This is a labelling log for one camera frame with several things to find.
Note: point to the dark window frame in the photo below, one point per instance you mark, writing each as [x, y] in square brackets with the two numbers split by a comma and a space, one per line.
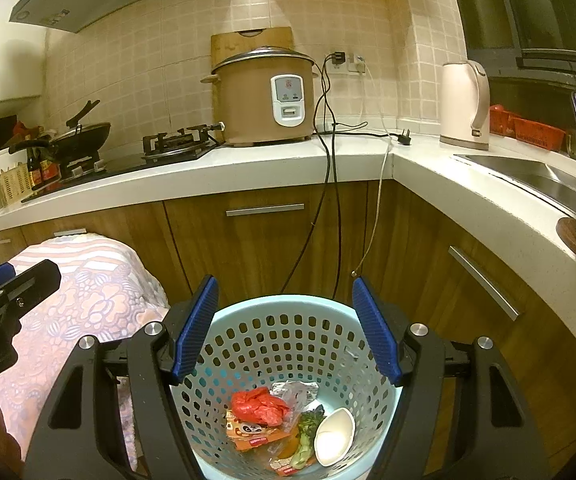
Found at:
[498, 10]

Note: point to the wooden base cabinet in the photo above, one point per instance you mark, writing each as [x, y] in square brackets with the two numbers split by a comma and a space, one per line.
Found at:
[268, 250]

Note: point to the printed snack wrapper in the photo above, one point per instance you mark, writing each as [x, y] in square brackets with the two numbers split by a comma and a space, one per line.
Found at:
[258, 435]

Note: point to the red label sauce bottle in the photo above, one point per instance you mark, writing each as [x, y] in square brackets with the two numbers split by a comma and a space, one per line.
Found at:
[51, 170]

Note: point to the wide red plastic basket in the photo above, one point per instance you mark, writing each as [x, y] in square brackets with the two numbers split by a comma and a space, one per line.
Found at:
[538, 135]

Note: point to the orange fruit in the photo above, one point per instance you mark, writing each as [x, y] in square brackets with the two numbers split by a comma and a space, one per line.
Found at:
[294, 444]

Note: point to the white red paper cup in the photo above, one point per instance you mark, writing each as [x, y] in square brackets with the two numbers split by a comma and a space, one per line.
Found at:
[333, 440]

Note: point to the wooden cutting board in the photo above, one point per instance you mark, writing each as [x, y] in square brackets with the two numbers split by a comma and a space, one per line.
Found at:
[227, 47]

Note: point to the white wall socket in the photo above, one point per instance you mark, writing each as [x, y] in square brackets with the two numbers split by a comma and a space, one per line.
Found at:
[357, 64]

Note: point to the clear plastic wrapper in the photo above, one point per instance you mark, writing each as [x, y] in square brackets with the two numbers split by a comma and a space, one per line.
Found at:
[295, 391]

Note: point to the light blue perforated basket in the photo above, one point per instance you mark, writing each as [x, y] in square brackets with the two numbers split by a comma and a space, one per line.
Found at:
[283, 305]

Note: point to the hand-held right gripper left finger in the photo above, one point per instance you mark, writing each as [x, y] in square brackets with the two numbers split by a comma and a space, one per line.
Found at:
[195, 330]

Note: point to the steel sink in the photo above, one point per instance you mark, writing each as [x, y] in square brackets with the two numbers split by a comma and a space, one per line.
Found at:
[528, 175]

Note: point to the black gas stove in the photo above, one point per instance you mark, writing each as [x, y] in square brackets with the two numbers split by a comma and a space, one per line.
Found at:
[177, 146]

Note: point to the white electric kettle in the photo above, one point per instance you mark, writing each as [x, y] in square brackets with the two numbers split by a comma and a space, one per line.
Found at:
[460, 105]

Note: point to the perforated chopstick holder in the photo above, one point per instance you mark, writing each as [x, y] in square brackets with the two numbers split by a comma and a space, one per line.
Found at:
[15, 185]

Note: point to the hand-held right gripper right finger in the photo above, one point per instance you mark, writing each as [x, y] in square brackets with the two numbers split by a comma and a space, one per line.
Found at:
[375, 330]

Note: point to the red plastic bag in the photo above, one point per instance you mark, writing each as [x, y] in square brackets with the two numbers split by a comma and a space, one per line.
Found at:
[260, 405]

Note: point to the small red plastic basket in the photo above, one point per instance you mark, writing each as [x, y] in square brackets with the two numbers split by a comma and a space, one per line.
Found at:
[502, 121]

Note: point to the floral pink tablecloth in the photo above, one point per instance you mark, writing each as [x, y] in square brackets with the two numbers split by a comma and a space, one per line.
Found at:
[92, 300]

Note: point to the brown rice cooker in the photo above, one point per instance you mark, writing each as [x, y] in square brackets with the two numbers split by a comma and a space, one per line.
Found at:
[248, 105]

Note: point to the black charger plug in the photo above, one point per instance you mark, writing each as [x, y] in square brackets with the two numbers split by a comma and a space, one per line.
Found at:
[336, 59]

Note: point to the dark sauce bottle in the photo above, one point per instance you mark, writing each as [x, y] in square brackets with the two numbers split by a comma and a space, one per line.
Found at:
[35, 167]

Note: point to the black wok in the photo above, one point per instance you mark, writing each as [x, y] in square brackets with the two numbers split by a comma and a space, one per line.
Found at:
[82, 137]

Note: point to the green leafy vegetable scrap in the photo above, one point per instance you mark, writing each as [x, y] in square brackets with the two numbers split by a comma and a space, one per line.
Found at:
[308, 425]

